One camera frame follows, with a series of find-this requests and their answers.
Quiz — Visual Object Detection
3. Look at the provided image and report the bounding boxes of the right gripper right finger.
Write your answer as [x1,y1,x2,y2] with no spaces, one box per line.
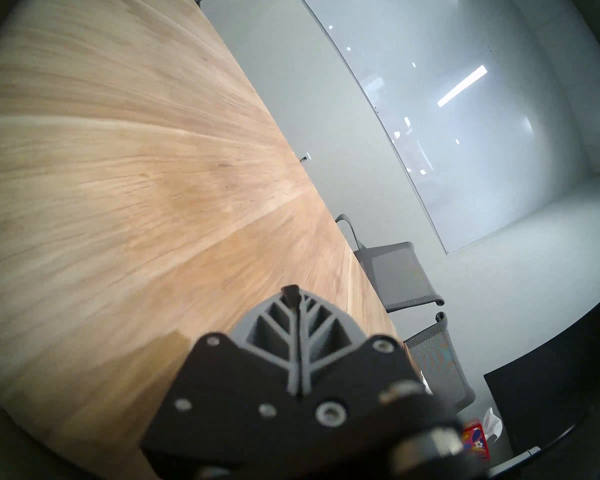
[296,287,426,465]

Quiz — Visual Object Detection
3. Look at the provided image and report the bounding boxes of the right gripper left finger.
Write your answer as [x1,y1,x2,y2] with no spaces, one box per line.
[140,287,306,467]

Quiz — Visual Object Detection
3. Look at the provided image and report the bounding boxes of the colourful floral tissue box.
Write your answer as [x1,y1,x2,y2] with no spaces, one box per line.
[462,406,503,460]

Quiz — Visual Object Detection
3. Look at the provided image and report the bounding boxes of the glass whiteboard without writing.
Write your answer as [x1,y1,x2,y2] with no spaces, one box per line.
[290,0,581,255]

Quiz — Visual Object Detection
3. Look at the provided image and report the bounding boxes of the black wall television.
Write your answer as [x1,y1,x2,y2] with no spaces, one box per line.
[482,284,600,457]

